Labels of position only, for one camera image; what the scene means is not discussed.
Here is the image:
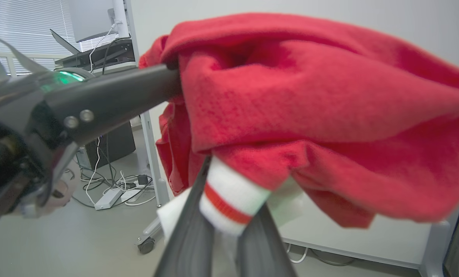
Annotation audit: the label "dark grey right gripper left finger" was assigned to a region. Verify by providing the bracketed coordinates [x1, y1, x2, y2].
[154, 156, 215, 277]

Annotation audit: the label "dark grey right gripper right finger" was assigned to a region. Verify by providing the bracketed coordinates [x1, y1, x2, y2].
[236, 204, 297, 277]

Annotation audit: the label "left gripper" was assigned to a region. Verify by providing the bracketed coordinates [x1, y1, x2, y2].
[0, 64, 182, 232]

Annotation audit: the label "red fleece garment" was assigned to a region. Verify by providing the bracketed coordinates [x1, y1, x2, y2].
[139, 13, 459, 243]

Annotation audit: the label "black partition caster wheel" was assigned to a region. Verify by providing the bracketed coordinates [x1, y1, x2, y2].
[137, 238, 156, 254]

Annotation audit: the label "black computer tower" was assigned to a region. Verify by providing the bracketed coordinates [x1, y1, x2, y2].
[77, 122, 136, 170]

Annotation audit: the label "black desk tray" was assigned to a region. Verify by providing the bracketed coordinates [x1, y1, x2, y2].
[54, 38, 135, 72]

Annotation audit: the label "grey computer monitor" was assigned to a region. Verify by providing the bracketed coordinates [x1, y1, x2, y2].
[68, 0, 130, 43]

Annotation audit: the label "white window blinds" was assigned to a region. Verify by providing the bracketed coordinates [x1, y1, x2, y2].
[0, 0, 116, 75]

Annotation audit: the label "white rolling partition board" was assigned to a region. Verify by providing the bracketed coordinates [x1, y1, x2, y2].
[126, 0, 459, 270]

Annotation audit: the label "white coiled cable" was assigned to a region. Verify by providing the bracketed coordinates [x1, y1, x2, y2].
[286, 243, 309, 264]

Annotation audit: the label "black floor cable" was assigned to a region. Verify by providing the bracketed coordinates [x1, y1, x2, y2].
[309, 249, 357, 267]

